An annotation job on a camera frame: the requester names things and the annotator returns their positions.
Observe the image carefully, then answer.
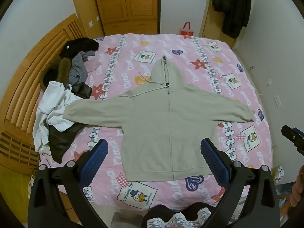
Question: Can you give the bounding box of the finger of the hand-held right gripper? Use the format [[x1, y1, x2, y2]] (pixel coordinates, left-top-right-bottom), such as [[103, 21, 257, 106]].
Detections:
[[281, 125, 304, 156]]

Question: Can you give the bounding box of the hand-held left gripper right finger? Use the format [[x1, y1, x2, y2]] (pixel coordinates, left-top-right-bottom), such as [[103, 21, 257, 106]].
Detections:
[[201, 138, 281, 228]]

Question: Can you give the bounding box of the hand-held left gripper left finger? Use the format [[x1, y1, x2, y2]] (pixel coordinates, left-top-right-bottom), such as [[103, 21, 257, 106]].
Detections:
[[28, 138, 112, 228]]

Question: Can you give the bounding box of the beige zip hoodie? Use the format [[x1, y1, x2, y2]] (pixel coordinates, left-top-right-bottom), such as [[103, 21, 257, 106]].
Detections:
[[63, 55, 257, 181]]

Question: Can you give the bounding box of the person's right hand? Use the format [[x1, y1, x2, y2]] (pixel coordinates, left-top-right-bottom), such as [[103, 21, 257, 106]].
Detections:
[[290, 169, 304, 208]]

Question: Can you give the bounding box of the dark leather jacket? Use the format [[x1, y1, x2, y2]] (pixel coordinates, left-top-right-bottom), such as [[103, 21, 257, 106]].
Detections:
[[48, 121, 84, 164]]

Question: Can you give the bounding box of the colourful packet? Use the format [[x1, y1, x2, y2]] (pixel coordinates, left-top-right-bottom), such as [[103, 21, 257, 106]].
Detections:
[[271, 166, 286, 184]]

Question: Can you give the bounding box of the person's dark clothing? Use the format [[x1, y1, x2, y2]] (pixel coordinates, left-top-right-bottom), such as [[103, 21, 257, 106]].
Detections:
[[141, 202, 222, 228]]

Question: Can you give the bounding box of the white garment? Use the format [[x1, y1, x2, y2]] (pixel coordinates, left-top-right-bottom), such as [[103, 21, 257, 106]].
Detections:
[[33, 81, 76, 152]]

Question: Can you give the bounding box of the grey garment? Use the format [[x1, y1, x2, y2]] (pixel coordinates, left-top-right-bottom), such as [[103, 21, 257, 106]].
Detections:
[[68, 51, 95, 86]]

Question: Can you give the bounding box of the brown fur-trimmed coat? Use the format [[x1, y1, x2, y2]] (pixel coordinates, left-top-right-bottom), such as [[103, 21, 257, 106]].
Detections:
[[40, 57, 93, 100]]

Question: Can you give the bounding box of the wooden slatted headboard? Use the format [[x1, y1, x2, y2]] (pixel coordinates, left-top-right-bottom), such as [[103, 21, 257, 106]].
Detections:
[[0, 13, 87, 171]]

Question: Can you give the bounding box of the pink printed bedsheet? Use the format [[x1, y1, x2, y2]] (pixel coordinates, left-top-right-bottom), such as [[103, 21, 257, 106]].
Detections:
[[33, 33, 273, 211]]

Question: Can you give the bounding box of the black garment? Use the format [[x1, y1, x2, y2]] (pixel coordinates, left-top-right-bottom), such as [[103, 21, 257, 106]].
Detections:
[[59, 37, 100, 59]]

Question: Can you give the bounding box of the red gift bag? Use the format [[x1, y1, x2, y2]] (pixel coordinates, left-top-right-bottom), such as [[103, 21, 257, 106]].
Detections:
[[180, 21, 194, 39]]

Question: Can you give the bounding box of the black puffer jacket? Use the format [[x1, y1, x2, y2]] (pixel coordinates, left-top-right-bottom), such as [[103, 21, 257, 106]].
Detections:
[[211, 0, 252, 39]]

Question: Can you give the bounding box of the wooden door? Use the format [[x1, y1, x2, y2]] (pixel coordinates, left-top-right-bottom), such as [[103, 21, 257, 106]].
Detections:
[[199, 0, 243, 50]]

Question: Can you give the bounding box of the wooden wardrobe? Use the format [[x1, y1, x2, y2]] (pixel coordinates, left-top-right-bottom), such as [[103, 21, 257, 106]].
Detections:
[[69, 0, 162, 36]]

